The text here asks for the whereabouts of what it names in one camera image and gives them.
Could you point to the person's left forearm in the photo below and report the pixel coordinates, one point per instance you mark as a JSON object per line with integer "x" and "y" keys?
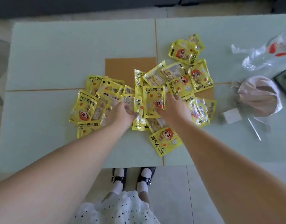
{"x": 63, "y": 174}

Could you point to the clear plastic water bottle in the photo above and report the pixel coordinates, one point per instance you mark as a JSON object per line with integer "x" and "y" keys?
{"x": 257, "y": 58}

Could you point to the person's right black shoe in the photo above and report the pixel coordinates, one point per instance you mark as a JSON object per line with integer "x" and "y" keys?
{"x": 146, "y": 179}

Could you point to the person's right white sock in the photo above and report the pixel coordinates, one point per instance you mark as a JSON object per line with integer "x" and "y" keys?
{"x": 143, "y": 187}

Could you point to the person's left black shoe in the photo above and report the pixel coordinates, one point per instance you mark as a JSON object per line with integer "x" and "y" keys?
{"x": 120, "y": 178}

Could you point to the person's black shoe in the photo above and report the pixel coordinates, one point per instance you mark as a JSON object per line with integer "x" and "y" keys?
{"x": 120, "y": 178}
{"x": 146, "y": 179}

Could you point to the pink fabric face mask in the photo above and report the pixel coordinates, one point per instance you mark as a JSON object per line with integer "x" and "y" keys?
{"x": 257, "y": 95}

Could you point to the person's right forearm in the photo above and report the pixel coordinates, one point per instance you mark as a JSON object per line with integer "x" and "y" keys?
{"x": 226, "y": 174}

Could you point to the dark grey sofa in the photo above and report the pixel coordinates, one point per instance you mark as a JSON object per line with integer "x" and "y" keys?
{"x": 63, "y": 6}

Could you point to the person's white sock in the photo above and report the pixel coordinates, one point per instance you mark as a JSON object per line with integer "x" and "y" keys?
{"x": 143, "y": 187}
{"x": 118, "y": 187}

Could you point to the white square charger adapter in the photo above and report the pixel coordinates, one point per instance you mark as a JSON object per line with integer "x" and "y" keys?
{"x": 232, "y": 115}

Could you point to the dark grey smartphone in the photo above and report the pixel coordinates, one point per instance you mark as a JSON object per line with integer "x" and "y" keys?
{"x": 285, "y": 81}

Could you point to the person's left hand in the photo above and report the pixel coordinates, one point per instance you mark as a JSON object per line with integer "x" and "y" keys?
{"x": 120, "y": 115}

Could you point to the white polka dot dress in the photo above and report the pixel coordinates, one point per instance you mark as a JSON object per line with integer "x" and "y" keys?
{"x": 124, "y": 209}

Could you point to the pile of yellow warmer packets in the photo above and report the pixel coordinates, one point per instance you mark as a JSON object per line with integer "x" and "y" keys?
{"x": 87, "y": 107}

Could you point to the person's right hand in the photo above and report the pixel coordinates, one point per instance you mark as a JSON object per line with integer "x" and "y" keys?
{"x": 176, "y": 111}

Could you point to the person's left white sock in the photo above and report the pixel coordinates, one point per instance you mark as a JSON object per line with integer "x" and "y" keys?
{"x": 118, "y": 187}

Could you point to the pale green glass table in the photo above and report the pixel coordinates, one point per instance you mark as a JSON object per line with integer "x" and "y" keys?
{"x": 52, "y": 55}

